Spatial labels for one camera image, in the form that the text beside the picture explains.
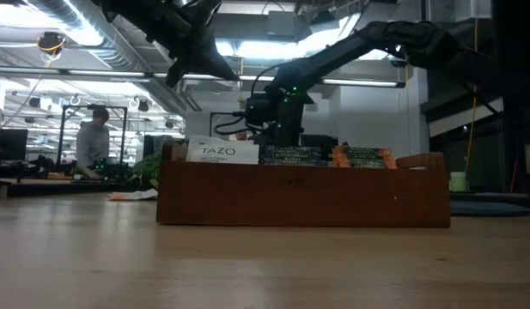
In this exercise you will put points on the person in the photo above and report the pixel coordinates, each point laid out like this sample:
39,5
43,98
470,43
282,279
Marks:
93,141

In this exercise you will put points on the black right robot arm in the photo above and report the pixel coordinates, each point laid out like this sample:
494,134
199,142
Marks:
376,38

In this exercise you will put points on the dark blackcurrant tea packet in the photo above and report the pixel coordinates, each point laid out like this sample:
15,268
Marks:
292,155

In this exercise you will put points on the small green potted plant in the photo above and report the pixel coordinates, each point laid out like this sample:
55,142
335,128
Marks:
150,167

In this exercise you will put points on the black computer monitor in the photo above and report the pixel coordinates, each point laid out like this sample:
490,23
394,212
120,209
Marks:
7,146

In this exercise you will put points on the ceiling light strip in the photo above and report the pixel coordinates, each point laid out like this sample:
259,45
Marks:
105,73
359,82

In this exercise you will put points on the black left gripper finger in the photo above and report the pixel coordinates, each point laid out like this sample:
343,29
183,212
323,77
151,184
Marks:
208,64
175,73

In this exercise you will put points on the black frame stand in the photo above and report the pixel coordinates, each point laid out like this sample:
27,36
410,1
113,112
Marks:
61,137

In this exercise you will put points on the pale green cup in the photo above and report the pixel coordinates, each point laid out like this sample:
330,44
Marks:
458,182

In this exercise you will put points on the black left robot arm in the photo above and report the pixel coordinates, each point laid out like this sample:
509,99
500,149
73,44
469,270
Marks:
131,13

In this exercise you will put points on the wooden three-compartment tea box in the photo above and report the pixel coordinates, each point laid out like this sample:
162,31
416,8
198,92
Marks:
290,197

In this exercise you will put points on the orange peach tea packet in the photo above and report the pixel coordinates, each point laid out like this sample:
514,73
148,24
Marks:
363,163
363,151

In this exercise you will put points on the dark round plate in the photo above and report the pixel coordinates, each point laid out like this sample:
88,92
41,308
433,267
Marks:
488,209

